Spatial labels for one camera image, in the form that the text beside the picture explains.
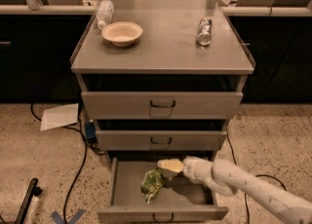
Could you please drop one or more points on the clear plastic water bottle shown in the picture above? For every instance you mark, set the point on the clear plastic water bottle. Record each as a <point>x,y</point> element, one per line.
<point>105,13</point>

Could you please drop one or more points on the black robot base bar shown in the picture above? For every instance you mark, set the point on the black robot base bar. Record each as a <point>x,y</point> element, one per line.
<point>33,190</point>

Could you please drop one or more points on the grey drawer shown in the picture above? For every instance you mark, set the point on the grey drawer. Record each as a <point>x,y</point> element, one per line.
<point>161,105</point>
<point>179,200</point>
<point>160,140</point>

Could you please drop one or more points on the grey bottom drawer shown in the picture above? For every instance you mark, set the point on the grey bottom drawer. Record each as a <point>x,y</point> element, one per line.
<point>179,200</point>

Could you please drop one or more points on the blue power adapter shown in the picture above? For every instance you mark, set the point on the blue power adapter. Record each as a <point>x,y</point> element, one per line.
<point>90,132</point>

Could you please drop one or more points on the white paper sheet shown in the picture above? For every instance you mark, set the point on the white paper sheet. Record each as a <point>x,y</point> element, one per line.
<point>60,116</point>

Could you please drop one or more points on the grey middle drawer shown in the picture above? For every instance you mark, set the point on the grey middle drawer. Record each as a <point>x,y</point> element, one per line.
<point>160,140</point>

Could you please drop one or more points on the white paper bowl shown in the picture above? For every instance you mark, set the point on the white paper bowl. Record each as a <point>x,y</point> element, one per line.
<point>122,33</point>

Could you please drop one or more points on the grey drawer cabinet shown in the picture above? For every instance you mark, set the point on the grey drawer cabinet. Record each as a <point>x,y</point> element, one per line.
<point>166,58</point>

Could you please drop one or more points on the green jalapeno chip bag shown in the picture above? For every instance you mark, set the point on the green jalapeno chip bag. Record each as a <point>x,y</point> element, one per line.
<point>151,184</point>

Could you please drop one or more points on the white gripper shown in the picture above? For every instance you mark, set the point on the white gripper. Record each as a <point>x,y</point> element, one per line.
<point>194,168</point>

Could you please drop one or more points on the grey top drawer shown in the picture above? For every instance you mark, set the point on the grey top drawer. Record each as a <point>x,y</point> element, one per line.
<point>161,105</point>

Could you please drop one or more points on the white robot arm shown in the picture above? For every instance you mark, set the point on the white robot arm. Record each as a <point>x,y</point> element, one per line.
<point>225,178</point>

